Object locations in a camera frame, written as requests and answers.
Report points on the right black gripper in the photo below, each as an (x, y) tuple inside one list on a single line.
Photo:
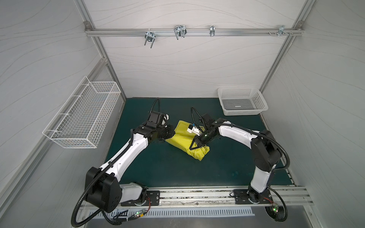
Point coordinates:
[(203, 139)]

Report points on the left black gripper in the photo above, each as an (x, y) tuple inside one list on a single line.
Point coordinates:
[(168, 132)]

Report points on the yellow long pants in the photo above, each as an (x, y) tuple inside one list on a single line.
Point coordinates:
[(183, 140)]

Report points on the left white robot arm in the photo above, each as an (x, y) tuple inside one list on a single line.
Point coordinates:
[(102, 184)]

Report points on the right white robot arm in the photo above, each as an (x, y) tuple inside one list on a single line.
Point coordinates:
[(266, 151)]

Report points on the green table mat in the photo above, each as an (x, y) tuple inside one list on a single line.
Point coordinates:
[(228, 163)]

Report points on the white plastic perforated basket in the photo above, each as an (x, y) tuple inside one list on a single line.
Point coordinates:
[(242, 101)]

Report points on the metal u-bolt clamp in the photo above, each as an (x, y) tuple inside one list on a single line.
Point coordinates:
[(150, 38), (180, 31)]

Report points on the white slotted vent strip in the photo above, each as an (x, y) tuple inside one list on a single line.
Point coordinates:
[(196, 212)]

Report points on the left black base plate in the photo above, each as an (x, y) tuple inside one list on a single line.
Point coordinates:
[(151, 198)]

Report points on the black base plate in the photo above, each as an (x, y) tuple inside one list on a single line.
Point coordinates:
[(151, 198), (241, 196)]

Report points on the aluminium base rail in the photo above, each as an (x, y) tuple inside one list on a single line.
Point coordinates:
[(218, 196)]

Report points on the white wire wall basket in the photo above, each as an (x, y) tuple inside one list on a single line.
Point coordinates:
[(81, 121)]

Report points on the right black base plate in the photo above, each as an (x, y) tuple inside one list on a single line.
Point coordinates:
[(241, 196)]

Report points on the horizontal aluminium top rail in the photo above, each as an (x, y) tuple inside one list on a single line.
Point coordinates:
[(191, 32)]

